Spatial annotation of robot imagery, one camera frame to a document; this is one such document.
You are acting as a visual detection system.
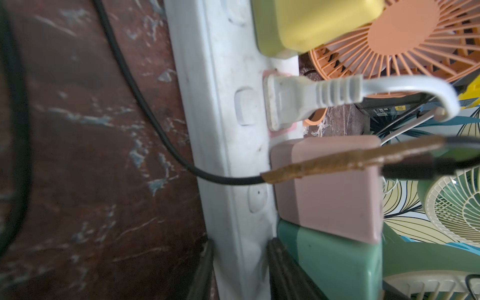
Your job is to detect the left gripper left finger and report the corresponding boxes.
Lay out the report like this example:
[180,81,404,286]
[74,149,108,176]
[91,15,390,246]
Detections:
[185,239,214,300]

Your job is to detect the white fan plug cable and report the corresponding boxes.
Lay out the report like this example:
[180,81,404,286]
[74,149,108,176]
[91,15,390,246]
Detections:
[262,72,461,132]

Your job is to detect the orange mini fan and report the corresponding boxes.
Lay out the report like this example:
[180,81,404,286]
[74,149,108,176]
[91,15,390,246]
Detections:
[302,0,480,127]

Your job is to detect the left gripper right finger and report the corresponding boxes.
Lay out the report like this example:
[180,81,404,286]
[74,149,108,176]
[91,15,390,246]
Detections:
[267,237,328,300]

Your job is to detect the pink usb charger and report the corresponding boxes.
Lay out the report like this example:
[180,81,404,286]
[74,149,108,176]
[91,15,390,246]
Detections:
[271,135,383,244]

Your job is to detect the black orange-fan cable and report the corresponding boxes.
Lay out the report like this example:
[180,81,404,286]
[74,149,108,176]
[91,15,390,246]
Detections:
[91,0,480,186]

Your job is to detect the yellow usb charger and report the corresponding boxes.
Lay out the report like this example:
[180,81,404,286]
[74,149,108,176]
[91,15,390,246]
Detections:
[251,0,385,60]

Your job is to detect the white power strip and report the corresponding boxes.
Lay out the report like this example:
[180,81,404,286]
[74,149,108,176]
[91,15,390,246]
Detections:
[164,1,304,300]

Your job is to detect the green usb charger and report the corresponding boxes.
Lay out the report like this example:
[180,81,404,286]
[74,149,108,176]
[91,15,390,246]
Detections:
[277,220,383,300]

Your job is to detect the small green desk fan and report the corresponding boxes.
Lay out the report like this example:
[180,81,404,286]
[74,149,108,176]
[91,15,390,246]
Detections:
[383,167,480,300]

